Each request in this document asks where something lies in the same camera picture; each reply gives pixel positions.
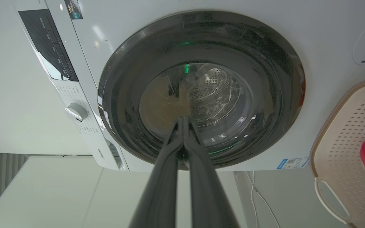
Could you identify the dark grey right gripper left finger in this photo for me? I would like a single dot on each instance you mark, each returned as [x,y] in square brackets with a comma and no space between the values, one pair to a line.
[160,190]

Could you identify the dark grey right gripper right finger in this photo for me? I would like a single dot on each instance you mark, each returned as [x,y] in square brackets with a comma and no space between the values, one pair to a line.
[208,190]

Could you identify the beige perforated laundry basket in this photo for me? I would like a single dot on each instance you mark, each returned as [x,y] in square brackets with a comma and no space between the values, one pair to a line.
[341,152]

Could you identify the blue energy label sticker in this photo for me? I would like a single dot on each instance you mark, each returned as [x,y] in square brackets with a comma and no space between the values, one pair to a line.
[292,163]

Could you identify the silver washing machine dial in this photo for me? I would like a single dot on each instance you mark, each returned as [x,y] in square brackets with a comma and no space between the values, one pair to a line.
[76,111]

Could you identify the round dark washing machine door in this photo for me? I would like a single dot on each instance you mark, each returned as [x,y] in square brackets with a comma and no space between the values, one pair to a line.
[249,63]

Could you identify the white front-load washing machine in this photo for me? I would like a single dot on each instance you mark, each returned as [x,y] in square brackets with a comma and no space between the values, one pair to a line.
[265,15]

